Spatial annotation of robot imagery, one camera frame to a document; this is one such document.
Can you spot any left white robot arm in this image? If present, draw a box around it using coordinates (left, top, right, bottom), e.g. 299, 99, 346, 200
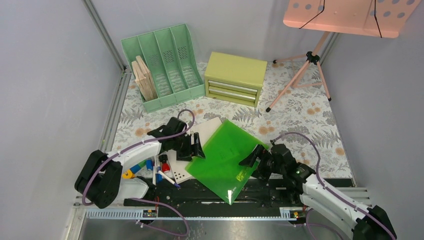
74, 117, 206, 209

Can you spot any yellow tape measure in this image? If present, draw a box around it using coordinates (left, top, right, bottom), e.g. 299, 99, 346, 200
122, 169, 136, 179

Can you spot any yellow-green drawer cabinet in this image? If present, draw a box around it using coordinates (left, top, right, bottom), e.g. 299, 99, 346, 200
204, 51, 268, 107

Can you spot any purple cartoon book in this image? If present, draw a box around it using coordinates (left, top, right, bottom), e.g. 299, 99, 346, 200
135, 55, 158, 99

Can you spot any white perforated board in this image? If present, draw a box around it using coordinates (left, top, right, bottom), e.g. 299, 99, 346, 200
166, 117, 222, 186

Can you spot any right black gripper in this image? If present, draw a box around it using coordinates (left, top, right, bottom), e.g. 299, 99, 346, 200
238, 144, 286, 183

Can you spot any white red marker pen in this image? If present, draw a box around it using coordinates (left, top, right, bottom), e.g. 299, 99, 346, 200
152, 156, 159, 186

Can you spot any aluminium rail frame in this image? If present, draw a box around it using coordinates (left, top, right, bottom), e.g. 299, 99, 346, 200
67, 0, 133, 240

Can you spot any red black stamp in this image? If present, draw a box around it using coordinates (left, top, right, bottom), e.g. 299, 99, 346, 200
158, 154, 170, 173

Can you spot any small blue cap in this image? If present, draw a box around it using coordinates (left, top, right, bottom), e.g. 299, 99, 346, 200
145, 159, 154, 171

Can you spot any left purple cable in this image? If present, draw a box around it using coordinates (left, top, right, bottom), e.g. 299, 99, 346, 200
81, 109, 196, 206

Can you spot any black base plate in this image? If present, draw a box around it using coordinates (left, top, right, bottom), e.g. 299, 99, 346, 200
91, 177, 355, 219

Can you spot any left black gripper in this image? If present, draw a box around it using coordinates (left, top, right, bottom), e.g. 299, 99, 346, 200
172, 132, 205, 162

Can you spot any pink music stand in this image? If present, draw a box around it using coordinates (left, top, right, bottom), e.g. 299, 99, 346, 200
265, 0, 421, 113

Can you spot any green Treehouse book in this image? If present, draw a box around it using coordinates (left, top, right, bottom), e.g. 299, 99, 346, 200
131, 61, 154, 102

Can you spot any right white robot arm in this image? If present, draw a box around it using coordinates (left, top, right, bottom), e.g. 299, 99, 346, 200
239, 144, 397, 240

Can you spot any floral table mat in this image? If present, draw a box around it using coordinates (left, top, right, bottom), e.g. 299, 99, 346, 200
112, 62, 354, 179

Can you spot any blue block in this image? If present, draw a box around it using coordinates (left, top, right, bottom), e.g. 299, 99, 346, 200
129, 164, 142, 175

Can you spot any green clip file folder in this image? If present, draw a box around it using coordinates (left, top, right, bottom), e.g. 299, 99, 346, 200
185, 120, 269, 205

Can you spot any mint green file organizer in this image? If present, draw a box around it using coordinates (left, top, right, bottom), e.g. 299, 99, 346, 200
121, 23, 206, 113

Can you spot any green small block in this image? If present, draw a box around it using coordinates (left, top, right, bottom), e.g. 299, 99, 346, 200
138, 160, 146, 168

